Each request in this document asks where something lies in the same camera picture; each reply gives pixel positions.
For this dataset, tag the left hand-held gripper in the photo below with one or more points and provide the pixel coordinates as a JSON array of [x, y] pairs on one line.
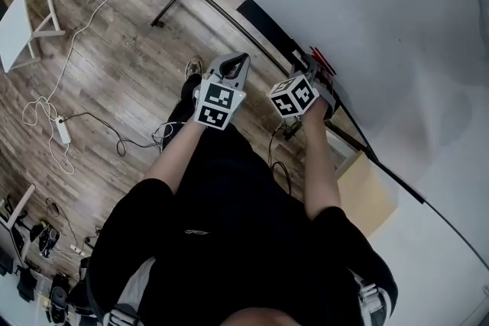
[[217, 105]]

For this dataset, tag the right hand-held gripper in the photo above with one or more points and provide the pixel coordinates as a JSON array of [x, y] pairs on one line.
[[294, 97]]

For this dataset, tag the person's right forearm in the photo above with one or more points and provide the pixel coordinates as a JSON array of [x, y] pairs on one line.
[[321, 172]]

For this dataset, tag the person's left forearm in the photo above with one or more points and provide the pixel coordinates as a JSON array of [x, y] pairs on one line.
[[172, 160]]

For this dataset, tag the red whiteboard eraser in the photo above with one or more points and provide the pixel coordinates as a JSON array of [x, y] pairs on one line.
[[325, 63]]

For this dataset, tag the person's left shoe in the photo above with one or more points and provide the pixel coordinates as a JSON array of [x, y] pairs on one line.
[[194, 68]]

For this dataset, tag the person's left leg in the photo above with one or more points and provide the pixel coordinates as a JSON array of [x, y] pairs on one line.
[[183, 107]]

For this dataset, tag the light wooden table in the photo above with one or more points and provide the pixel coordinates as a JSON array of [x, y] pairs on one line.
[[366, 194]]

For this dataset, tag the person's black clothing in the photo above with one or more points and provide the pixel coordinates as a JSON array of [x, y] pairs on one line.
[[248, 240]]

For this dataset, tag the long white power strip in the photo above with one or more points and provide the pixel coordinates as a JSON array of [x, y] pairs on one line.
[[63, 130]]

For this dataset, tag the white wooden chair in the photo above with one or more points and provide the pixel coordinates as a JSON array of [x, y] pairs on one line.
[[17, 26]]

